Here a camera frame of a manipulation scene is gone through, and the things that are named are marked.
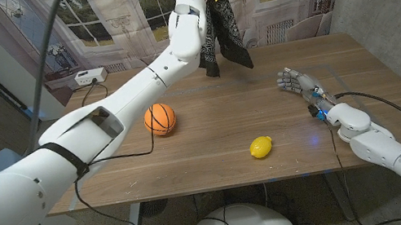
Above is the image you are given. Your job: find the black paisley bandana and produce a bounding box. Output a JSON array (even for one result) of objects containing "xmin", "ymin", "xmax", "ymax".
[{"xmin": 187, "ymin": 0, "xmax": 255, "ymax": 81}]

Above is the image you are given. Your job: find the orange toy basketball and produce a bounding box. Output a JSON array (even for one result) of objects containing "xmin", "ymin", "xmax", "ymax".
[{"xmin": 141, "ymin": 100, "xmax": 180, "ymax": 140}]

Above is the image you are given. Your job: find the grey table leg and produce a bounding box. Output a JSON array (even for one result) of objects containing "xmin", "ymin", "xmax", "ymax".
[{"xmin": 322, "ymin": 168, "xmax": 358, "ymax": 225}]

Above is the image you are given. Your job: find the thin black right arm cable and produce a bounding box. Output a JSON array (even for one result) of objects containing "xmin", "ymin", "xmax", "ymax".
[{"xmin": 326, "ymin": 112, "xmax": 401, "ymax": 225}]

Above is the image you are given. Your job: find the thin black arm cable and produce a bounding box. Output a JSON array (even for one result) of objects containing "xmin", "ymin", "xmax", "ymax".
[
  {"xmin": 326, "ymin": 112, "xmax": 401, "ymax": 225},
  {"xmin": 62, "ymin": 104, "xmax": 175, "ymax": 225}
]

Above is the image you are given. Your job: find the yellow toy lemon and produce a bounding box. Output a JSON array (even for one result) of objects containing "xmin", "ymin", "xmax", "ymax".
[{"xmin": 247, "ymin": 134, "xmax": 276, "ymax": 161}]

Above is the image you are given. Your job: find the printed window backdrop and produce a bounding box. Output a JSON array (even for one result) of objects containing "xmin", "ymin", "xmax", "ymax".
[{"xmin": 0, "ymin": 0, "xmax": 364, "ymax": 94}]

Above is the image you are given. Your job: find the black round fan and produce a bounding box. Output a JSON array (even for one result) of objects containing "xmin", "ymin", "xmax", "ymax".
[{"xmin": 139, "ymin": 198, "xmax": 171, "ymax": 219}]

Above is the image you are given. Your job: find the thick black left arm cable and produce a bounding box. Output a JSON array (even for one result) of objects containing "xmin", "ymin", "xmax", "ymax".
[{"xmin": 0, "ymin": 0, "xmax": 110, "ymax": 225}]

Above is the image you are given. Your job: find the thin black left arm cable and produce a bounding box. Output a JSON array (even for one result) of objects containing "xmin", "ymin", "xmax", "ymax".
[{"xmin": 62, "ymin": 104, "xmax": 175, "ymax": 225}]

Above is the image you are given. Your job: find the black power strip cable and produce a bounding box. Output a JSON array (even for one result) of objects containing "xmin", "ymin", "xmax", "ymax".
[{"xmin": 77, "ymin": 77, "xmax": 112, "ymax": 112}]

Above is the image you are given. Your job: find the white power strip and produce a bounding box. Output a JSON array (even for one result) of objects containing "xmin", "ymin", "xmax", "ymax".
[{"xmin": 73, "ymin": 65, "xmax": 111, "ymax": 88}]

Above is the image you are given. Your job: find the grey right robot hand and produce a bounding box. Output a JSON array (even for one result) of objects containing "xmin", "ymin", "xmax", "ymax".
[{"xmin": 274, "ymin": 60, "xmax": 339, "ymax": 124}]

